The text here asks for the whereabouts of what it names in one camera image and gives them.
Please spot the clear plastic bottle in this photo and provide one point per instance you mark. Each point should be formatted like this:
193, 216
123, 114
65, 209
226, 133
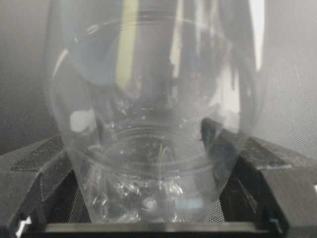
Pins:
154, 100

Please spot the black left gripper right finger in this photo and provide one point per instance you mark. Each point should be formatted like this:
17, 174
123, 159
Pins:
263, 182

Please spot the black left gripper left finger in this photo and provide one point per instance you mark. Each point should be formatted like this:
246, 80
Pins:
37, 182

